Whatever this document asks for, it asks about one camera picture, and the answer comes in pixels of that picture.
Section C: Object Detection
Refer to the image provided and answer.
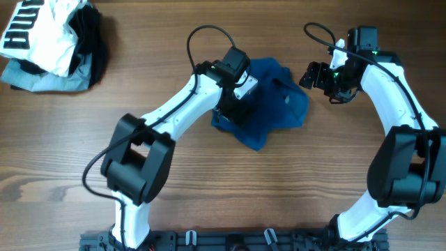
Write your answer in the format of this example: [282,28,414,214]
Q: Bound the blue t-shirt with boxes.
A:
[211,57,309,151]

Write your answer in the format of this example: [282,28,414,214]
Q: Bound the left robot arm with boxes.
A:
[100,47,257,250]

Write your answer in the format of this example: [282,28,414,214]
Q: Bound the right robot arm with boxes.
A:
[300,26,445,250]

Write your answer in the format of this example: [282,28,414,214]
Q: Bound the grey folded garment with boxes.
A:
[1,54,92,92]

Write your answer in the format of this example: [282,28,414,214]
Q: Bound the black folded garment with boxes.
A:
[7,1,108,88]

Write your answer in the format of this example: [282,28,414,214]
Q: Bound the white shirt with black lettering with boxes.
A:
[1,0,87,77]

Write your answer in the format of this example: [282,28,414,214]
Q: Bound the right black cable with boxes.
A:
[302,22,433,241]

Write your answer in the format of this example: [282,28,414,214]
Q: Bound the black cable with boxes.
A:
[81,24,238,251]
[302,22,433,241]

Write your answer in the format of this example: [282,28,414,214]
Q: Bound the left black cable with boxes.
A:
[81,24,238,251]

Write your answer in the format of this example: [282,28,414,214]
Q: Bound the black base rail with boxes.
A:
[78,228,389,251]

